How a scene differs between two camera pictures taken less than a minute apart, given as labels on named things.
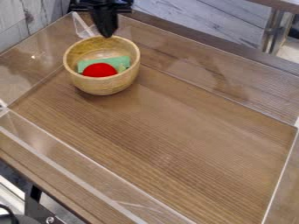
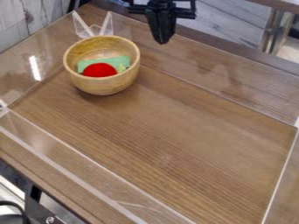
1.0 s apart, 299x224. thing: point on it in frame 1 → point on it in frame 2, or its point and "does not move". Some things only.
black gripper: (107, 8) → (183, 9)
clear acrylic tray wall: (93, 187) does not move
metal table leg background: (279, 25) does not move
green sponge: (120, 63) does not move
